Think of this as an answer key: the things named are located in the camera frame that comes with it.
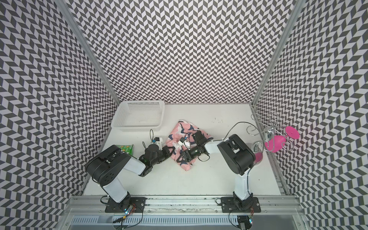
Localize aluminium right corner post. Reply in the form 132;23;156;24
251;0;306;107

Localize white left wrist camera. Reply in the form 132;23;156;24
152;137;163;148

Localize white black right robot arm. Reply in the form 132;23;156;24
176;131;256;211

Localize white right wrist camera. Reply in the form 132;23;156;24
178;138;190;149

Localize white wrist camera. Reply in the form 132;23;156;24
178;138;190;149
152;137;163;148

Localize aluminium left corner post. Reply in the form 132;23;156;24
54;0;120;105

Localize aluminium corner post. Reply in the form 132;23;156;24
54;0;120;105
251;0;306;107

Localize chrome wire glass rack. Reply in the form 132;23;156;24
246;113;287;165

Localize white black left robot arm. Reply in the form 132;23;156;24
85;144;174;204

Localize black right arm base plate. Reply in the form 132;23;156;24
220;196;261;213

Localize pink shark print shorts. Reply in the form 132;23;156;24
165;120;213;171

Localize white perforated plastic basket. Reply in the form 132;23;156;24
111;100;165;132

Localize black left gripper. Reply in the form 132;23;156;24
151;146;175;166

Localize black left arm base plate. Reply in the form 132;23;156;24
105;196;147;213

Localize green snack packet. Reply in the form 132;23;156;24
118;145;134;156

